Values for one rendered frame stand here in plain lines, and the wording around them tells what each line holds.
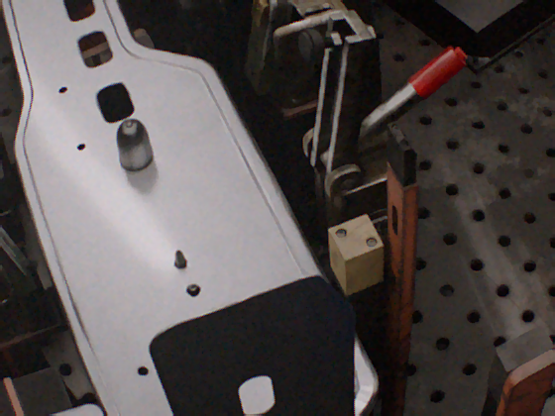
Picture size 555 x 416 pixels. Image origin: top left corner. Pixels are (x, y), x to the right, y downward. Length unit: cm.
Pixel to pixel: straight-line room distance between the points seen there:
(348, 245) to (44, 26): 48
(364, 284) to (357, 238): 5
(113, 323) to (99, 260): 7
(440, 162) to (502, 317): 23
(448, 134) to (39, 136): 57
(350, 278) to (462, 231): 45
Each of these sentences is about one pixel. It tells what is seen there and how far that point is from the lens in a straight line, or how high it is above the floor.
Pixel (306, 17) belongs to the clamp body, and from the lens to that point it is 114.
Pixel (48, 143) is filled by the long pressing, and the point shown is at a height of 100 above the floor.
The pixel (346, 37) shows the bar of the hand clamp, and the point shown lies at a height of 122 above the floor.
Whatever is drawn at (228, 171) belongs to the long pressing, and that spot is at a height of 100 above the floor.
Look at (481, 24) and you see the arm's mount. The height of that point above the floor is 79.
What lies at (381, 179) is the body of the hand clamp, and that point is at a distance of 103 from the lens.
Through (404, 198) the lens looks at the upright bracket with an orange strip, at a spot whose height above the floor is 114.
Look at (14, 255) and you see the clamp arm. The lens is 107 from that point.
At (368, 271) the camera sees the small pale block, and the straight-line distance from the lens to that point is 100.
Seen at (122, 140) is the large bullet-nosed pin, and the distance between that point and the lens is 110.
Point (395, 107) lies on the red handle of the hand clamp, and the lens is 101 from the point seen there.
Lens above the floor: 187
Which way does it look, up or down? 54 degrees down
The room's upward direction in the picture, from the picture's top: 7 degrees counter-clockwise
